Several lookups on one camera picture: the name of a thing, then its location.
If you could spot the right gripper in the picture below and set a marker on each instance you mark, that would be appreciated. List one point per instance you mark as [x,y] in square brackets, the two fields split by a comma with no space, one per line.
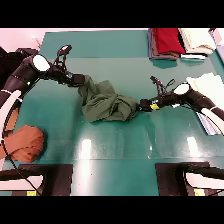
[146,104]

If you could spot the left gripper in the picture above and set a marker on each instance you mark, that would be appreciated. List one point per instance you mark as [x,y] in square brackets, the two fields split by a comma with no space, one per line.
[76,80]

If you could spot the green shirt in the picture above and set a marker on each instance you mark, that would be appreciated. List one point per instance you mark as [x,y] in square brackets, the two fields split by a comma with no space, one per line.
[106,103]

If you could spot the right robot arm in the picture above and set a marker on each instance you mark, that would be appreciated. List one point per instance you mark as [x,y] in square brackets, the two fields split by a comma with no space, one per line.
[197,98]

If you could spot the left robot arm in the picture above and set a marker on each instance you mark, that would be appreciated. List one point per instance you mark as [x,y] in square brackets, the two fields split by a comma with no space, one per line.
[20,76]

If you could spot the brown garment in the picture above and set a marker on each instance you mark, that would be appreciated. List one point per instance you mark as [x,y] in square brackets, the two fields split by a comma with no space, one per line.
[164,56]

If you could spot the grey-blue garment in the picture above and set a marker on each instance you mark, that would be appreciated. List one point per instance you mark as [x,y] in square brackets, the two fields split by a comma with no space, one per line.
[150,43]

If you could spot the lavender garment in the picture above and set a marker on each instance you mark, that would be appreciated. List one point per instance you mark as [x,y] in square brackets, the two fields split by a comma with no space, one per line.
[206,124]

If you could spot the red garment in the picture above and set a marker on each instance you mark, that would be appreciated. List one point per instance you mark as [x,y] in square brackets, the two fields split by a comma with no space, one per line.
[169,40]

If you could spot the black garment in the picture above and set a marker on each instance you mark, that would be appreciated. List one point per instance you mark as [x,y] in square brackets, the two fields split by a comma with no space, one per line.
[8,64]

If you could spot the tan garment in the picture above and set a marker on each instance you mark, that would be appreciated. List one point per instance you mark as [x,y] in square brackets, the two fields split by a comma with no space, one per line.
[12,122]

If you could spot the orange garment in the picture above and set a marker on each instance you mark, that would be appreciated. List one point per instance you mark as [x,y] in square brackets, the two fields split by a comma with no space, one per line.
[25,143]

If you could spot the cream garment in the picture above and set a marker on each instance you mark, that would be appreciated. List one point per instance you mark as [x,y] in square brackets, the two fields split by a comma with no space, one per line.
[197,39]

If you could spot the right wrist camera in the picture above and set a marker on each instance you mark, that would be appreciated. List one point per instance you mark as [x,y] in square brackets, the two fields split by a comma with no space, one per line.
[157,82]

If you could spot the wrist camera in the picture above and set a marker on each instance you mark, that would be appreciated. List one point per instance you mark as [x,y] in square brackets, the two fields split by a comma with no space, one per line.
[157,82]
[63,50]

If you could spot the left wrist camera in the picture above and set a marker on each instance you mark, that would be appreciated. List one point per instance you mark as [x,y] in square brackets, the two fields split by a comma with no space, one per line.
[63,50]

